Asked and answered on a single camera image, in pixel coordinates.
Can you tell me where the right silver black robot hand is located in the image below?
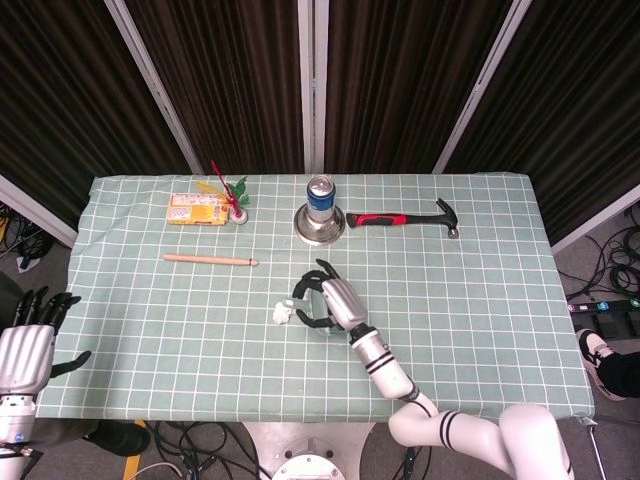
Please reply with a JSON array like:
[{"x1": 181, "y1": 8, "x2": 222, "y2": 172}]
[{"x1": 292, "y1": 258, "x2": 377, "y2": 342}]

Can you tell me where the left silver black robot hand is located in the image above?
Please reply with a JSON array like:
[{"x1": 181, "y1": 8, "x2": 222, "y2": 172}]
[{"x1": 0, "y1": 287, "x2": 94, "y2": 396}]

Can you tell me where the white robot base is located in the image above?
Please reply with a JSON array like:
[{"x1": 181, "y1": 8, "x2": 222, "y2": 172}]
[{"x1": 242, "y1": 422, "x2": 376, "y2": 480}]

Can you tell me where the upturned stainless steel bowl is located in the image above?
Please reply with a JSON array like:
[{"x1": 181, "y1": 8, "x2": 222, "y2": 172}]
[{"x1": 293, "y1": 203, "x2": 347, "y2": 248}]

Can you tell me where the red black claw hammer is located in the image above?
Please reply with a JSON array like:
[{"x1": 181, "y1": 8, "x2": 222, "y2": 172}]
[{"x1": 345, "y1": 197, "x2": 461, "y2": 240}]

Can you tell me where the blue silver drink can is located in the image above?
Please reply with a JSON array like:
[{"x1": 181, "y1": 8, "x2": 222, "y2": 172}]
[{"x1": 305, "y1": 175, "x2": 335, "y2": 226}]

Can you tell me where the colourful feather shuttlecock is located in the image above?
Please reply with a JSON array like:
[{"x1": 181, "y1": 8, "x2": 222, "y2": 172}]
[{"x1": 197, "y1": 159, "x2": 251, "y2": 226}]

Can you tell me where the wooden stick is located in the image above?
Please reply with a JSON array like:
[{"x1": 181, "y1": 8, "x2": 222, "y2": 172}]
[{"x1": 162, "y1": 253, "x2": 259, "y2": 268}]

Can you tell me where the green white checked tablecloth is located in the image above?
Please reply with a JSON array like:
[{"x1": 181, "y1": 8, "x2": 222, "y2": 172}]
[{"x1": 35, "y1": 172, "x2": 597, "y2": 421}]

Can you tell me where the yellow snack box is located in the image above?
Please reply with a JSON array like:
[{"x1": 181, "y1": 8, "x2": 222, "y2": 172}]
[{"x1": 166, "y1": 193, "x2": 231, "y2": 226}]

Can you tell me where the dark pleated curtain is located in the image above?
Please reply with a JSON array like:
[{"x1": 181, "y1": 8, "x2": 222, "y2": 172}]
[
  {"x1": 122, "y1": 0, "x2": 306, "y2": 175},
  {"x1": 324, "y1": 0, "x2": 516, "y2": 175},
  {"x1": 0, "y1": 0, "x2": 191, "y2": 231},
  {"x1": 447, "y1": 0, "x2": 640, "y2": 241}
]

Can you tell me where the white black sneaker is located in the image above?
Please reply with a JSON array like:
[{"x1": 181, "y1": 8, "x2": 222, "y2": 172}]
[{"x1": 574, "y1": 328, "x2": 626, "y2": 401}]

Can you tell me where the black power strip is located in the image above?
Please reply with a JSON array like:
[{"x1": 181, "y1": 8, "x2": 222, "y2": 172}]
[{"x1": 567, "y1": 297, "x2": 640, "y2": 316}]

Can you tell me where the black trouser leg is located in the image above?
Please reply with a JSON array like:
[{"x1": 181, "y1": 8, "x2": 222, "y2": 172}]
[{"x1": 597, "y1": 349, "x2": 640, "y2": 399}]

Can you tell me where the black cable bundle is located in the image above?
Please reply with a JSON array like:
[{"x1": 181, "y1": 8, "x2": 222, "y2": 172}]
[
  {"x1": 0, "y1": 202, "x2": 54, "y2": 261},
  {"x1": 564, "y1": 204, "x2": 640, "y2": 301},
  {"x1": 144, "y1": 422, "x2": 264, "y2": 480}
]

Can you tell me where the white aluminium frame rail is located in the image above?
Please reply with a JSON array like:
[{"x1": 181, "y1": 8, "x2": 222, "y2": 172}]
[
  {"x1": 549, "y1": 183, "x2": 640, "y2": 256},
  {"x1": 0, "y1": 173, "x2": 79, "y2": 249}
]

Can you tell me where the white aluminium frame post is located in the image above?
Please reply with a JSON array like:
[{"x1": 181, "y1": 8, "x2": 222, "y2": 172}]
[
  {"x1": 103, "y1": 0, "x2": 205, "y2": 175},
  {"x1": 297, "y1": 0, "x2": 329, "y2": 175},
  {"x1": 432, "y1": 0, "x2": 534, "y2": 175}
]

